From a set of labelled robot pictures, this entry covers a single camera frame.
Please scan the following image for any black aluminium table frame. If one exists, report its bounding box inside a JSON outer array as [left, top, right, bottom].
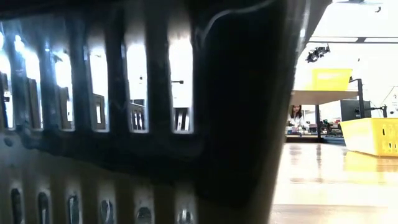
[[285, 134, 346, 144]]

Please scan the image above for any wooden shelf with black legs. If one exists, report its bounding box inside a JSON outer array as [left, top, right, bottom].
[[290, 78, 365, 143]]

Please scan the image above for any white board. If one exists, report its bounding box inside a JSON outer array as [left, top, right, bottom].
[[385, 86, 398, 119]]

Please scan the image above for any black ceiling-hung camera rig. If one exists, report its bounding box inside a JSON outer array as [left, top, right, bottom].
[[305, 44, 331, 63]]

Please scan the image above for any black slotted plastic basket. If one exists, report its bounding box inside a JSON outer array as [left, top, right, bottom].
[[0, 0, 333, 224]]

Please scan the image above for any black background monitor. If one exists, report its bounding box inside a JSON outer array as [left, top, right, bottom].
[[340, 99, 373, 121]]

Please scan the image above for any yellow slotted plastic basket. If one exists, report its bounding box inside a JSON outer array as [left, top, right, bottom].
[[312, 68, 353, 91], [338, 117, 398, 157]]

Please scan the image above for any person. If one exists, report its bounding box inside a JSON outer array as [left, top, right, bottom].
[[287, 105, 309, 133]]

